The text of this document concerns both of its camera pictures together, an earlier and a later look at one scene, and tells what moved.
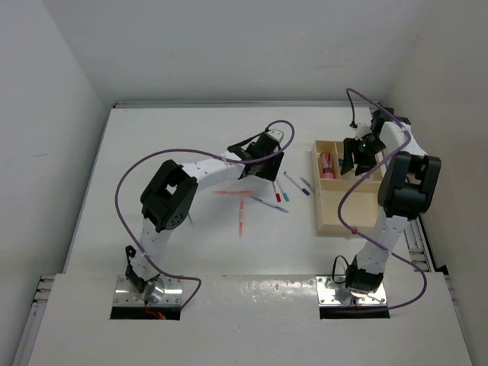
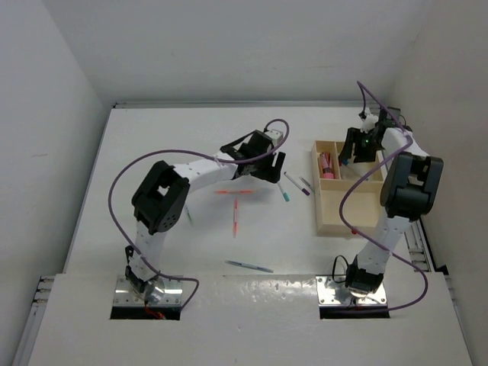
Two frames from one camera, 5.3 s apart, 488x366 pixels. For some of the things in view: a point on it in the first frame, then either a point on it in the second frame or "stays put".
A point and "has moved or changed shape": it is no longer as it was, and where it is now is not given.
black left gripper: (269, 171) stays put
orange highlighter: (242, 226) has moved or changed shape
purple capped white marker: (301, 187) stays put
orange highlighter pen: (233, 191) stays put
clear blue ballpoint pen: (271, 204) -> (250, 266)
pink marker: (328, 175) stays put
